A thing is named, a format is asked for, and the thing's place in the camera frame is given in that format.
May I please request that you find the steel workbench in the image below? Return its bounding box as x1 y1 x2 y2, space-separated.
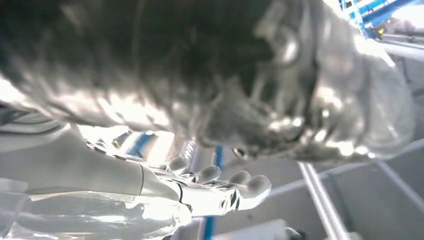
269 139 424 240

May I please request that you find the silver robot leg shell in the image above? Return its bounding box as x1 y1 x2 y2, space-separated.
0 190 194 240

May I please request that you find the small blue metal rack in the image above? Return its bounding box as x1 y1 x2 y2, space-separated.
337 0 424 40

